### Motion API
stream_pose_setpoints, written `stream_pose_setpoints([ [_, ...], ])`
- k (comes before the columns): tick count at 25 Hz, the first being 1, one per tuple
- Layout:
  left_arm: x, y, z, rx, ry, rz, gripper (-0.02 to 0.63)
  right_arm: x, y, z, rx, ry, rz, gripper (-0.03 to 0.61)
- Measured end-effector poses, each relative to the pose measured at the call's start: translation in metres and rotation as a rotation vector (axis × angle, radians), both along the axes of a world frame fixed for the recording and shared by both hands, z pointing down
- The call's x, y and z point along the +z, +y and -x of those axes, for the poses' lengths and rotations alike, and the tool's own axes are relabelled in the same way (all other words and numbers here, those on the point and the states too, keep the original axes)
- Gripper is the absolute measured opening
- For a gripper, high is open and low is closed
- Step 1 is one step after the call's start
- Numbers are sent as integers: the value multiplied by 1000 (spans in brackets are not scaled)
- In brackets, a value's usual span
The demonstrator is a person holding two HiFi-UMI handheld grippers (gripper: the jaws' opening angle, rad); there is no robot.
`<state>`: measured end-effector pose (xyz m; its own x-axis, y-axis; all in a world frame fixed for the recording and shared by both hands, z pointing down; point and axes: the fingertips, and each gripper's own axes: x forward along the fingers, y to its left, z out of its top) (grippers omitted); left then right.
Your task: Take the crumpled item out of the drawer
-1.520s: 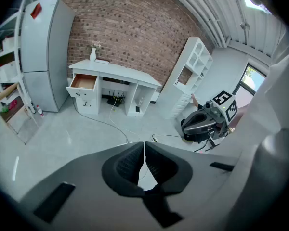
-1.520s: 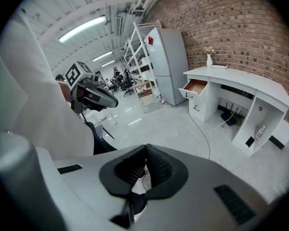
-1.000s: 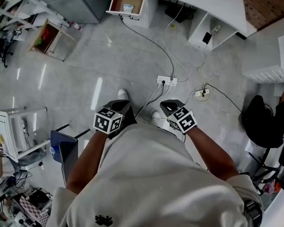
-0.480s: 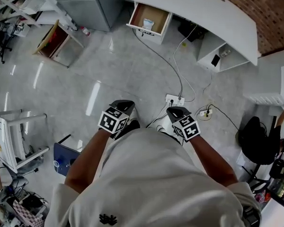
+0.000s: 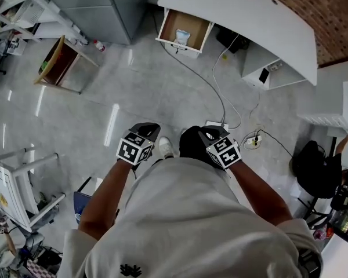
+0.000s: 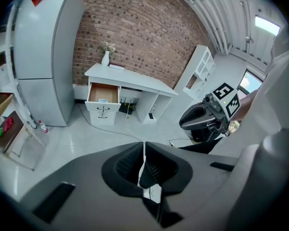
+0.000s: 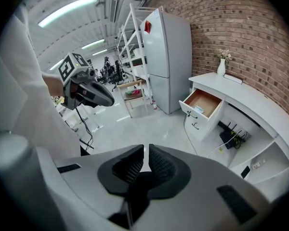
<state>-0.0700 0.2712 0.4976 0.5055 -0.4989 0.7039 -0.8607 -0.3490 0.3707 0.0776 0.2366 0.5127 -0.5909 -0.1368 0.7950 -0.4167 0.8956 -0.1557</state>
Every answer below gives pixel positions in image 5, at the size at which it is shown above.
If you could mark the white power adapter box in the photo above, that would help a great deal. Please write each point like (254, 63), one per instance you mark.
(216, 124)

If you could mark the white curved desk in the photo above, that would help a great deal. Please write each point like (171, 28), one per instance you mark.
(249, 13)

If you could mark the white power strip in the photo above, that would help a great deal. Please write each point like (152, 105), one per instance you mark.
(252, 141)

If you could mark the white metal frame cart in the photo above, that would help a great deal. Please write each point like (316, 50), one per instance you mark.
(8, 184)

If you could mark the black box under desk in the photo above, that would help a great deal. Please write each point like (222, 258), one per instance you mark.
(229, 39)

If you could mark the person's right forearm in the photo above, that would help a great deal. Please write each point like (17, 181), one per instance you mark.
(258, 193)

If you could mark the white drawer cabinet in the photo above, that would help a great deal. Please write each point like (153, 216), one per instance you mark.
(187, 52)

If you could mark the person's white t-shirt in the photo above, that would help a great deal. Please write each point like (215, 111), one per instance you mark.
(185, 219)

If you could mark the black phone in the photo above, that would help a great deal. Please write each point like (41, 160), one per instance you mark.
(264, 76)

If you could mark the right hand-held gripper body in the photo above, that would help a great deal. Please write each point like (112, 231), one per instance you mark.
(224, 152)

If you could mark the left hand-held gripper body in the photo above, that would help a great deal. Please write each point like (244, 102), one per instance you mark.
(131, 150)

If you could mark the small yellow-green item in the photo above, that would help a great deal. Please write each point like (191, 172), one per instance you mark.
(225, 58)

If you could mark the grey metal cabinet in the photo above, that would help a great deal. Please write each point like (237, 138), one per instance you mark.
(104, 7)

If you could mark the person's black trouser leg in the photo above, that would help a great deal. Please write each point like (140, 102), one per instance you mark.
(191, 143)

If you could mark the person's white shoe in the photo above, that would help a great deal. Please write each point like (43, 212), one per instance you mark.
(166, 147)

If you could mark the white bottle red cap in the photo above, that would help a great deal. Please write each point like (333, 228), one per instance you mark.
(99, 45)

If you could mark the person's left forearm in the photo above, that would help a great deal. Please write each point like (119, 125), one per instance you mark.
(107, 195)

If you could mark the white metal shelf rack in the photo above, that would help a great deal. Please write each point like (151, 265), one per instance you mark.
(26, 10)

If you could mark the white open desk shelf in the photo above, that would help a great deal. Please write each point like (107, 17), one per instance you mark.
(281, 78)

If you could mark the wooden open box stool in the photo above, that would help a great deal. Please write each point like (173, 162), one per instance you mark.
(61, 65)

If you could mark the white wooden drawer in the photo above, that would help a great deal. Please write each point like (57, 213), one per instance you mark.
(178, 20)

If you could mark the blue chair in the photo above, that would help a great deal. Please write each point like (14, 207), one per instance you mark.
(80, 208)

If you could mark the white blue item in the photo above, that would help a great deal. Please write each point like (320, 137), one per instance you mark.
(182, 37)

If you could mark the small white socket strip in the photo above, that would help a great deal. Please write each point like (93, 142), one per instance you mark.
(275, 66)

